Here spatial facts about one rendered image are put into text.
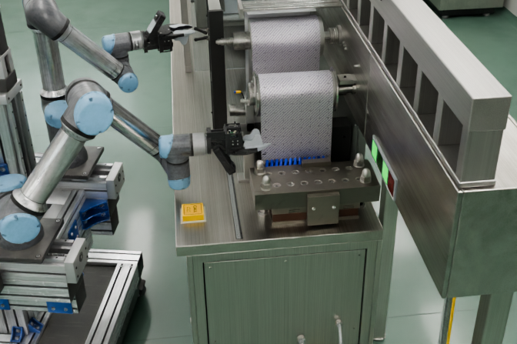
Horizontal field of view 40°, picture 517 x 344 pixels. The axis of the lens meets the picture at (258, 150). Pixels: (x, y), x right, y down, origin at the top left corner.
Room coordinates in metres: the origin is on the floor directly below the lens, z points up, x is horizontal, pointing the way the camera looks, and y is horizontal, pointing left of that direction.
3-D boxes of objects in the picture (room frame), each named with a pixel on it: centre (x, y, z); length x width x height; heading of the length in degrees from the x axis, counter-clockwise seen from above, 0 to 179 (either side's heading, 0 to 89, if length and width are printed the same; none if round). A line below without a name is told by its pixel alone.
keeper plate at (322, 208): (1.85, -0.20, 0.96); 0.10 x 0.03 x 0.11; 96
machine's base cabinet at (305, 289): (3.04, 0.05, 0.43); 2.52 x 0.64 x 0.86; 6
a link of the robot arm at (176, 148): (2.02, 0.27, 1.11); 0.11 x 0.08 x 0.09; 96
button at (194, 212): (1.92, 0.22, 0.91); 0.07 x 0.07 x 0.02; 6
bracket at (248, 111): (2.13, 0.05, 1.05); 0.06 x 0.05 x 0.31; 96
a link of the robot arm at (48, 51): (2.55, 0.80, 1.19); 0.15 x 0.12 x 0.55; 20
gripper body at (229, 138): (2.03, 0.11, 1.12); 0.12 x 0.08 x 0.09; 96
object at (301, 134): (2.06, -0.13, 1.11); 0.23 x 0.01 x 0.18; 96
